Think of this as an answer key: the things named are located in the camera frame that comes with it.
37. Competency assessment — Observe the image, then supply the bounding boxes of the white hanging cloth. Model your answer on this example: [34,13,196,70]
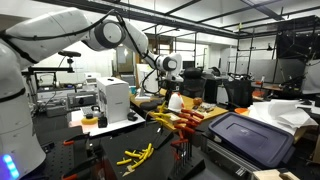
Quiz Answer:
[301,59,320,96]

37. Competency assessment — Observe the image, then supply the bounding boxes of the white carton box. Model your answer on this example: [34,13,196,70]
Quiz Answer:
[96,76,131,125]

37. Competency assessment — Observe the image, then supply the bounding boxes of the black clamp fixture orange tips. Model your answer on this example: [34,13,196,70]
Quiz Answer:
[61,131,101,180]

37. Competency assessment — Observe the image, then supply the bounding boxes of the black office chair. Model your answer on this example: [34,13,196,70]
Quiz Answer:
[222,78,255,109]
[179,67,208,100]

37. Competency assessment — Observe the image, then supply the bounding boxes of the black folded cloth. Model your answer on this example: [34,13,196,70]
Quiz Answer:
[207,111,296,170]

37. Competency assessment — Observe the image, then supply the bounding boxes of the red-handled metal tool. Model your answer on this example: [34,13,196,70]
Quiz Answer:
[181,108,205,120]
[176,117,198,129]
[170,138,190,168]
[177,112,201,125]
[173,123,196,135]

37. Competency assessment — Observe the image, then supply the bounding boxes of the small beige paper tag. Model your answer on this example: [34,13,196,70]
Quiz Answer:
[121,165,136,178]

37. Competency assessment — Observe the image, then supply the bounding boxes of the black computer mouse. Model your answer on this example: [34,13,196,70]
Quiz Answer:
[126,111,139,122]

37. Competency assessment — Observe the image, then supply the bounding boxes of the grey partition wall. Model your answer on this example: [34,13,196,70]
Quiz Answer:
[247,58,306,85]

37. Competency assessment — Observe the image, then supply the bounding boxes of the grey equipment case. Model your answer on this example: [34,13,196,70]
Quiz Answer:
[66,91,98,109]

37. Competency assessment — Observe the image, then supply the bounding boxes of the white paper stack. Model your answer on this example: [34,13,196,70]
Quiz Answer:
[247,98,320,136]

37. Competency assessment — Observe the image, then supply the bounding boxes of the black padded pouch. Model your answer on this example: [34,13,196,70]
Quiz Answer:
[138,99,162,112]

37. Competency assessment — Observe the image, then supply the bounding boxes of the small black box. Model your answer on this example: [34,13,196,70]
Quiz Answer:
[97,115,109,129]

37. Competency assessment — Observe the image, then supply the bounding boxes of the wooden desk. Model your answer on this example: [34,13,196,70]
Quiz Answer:
[129,87,230,133]

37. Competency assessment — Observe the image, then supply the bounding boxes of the light wooden block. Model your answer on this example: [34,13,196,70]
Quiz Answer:
[251,167,301,180]

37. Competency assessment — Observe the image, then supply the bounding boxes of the orange bowl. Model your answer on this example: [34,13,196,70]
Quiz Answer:
[233,106,251,116]

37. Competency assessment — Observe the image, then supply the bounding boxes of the white board table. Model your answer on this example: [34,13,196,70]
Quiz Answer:
[67,107,147,137]

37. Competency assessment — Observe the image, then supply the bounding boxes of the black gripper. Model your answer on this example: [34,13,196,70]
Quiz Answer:
[162,81,178,105]

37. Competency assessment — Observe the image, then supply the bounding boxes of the white printer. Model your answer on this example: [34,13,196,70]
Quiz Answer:
[83,71,102,89]

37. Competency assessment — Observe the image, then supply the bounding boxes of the black tool rack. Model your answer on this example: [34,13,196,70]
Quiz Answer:
[167,142,206,180]
[146,123,175,151]

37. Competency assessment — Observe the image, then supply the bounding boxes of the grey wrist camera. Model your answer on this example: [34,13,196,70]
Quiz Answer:
[167,75,185,84]

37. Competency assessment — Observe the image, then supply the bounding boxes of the black curtain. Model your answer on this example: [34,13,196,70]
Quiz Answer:
[275,31,320,63]

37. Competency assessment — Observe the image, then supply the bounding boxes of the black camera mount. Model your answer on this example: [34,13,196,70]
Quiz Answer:
[57,49,82,74]

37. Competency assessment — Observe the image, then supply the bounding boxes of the white plush chicken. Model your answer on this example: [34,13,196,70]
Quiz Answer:
[166,91,186,114]

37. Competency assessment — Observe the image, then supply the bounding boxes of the black cabinet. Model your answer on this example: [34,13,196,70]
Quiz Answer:
[203,74,225,104]

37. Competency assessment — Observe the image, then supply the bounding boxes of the black ceiling truss frame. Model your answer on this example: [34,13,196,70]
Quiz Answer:
[33,0,320,41]

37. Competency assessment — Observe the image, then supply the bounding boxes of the white monitor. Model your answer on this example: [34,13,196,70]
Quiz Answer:
[134,63,161,102]

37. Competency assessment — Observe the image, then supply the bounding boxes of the black tripod rig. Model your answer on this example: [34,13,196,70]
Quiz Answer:
[279,74,306,96]

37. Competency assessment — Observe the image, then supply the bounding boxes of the brown ball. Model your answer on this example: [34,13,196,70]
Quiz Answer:
[192,96,204,107]

